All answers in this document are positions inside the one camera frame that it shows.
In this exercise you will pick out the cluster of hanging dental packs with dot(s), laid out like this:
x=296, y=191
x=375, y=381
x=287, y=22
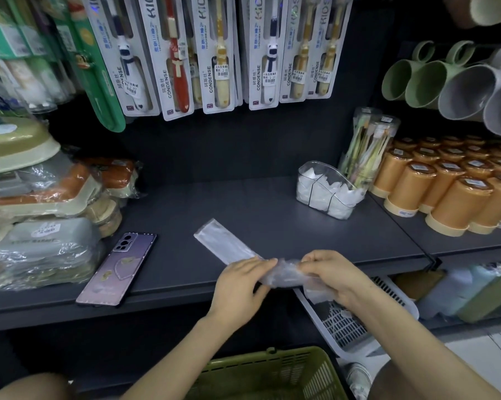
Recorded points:
x=21, y=49

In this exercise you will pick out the pale blue plastic bottle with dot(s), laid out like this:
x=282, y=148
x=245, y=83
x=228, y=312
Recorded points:
x=454, y=293

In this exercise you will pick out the person's right fingers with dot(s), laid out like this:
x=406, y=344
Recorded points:
x=319, y=262

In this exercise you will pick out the person's left forearm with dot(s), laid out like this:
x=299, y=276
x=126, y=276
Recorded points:
x=179, y=354

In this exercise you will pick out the row of hanging toothbrush packs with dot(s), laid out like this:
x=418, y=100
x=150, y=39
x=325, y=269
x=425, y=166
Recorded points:
x=217, y=54

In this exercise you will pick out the pile of wrapped orange soap boxes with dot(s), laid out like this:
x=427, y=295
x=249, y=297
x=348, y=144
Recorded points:
x=67, y=191

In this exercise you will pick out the green plastic mug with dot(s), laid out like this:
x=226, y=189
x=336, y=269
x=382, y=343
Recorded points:
x=402, y=77
x=429, y=85

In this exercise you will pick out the beige oval soap dish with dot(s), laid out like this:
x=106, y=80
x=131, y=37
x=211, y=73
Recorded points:
x=13, y=147

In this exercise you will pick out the white plastic slotted basket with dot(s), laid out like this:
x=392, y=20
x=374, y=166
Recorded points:
x=346, y=324

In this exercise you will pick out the flat clear plastic sleeve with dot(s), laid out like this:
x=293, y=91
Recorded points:
x=225, y=241

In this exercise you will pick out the brown cardboard box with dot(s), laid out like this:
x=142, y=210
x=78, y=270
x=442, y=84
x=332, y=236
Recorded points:
x=417, y=285

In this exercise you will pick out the person's leg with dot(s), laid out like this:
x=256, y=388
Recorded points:
x=25, y=389
x=386, y=383

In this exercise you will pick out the person's white shoe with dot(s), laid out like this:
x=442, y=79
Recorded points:
x=359, y=379

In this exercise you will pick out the beige plastic cup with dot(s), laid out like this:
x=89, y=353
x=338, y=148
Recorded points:
x=494, y=8

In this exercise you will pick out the purple smartphone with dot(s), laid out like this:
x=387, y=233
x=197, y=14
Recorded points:
x=117, y=268

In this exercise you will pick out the person's right hand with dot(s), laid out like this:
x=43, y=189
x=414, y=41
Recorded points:
x=342, y=279

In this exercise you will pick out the green plastic shopping basket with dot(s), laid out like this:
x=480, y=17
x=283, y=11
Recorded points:
x=267, y=377

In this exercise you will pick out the clear tube of toothbrushes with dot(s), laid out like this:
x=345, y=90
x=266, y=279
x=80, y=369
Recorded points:
x=377, y=154
x=359, y=141

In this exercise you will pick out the person's right forearm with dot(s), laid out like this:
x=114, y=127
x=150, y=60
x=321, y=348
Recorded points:
x=408, y=341

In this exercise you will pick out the person's left leg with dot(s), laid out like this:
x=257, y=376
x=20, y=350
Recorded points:
x=25, y=389

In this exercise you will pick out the group of orange plastic cups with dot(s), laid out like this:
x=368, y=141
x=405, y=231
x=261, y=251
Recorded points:
x=450, y=183

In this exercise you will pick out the wrapped grey soap box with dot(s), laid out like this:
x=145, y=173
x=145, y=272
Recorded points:
x=46, y=249

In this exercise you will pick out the person's right leg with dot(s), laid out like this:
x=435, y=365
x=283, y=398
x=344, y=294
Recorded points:
x=386, y=383

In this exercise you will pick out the green toothbrush pack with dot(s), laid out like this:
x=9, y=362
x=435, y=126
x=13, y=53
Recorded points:
x=92, y=66

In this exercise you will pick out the person's left hand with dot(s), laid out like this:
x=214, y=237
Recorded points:
x=234, y=293

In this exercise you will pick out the clear holder with white pads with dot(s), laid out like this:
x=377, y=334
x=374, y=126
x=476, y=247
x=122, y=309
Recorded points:
x=327, y=193

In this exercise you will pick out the dark grey store shelf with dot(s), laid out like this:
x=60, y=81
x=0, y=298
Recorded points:
x=242, y=195

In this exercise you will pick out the clear plastic bag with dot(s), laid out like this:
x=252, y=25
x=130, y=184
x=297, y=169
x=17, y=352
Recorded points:
x=290, y=277

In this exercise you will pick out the pale green plastic bottle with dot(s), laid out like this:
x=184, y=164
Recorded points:
x=490, y=297

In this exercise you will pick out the person's left thumb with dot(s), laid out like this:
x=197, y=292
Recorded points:
x=262, y=289

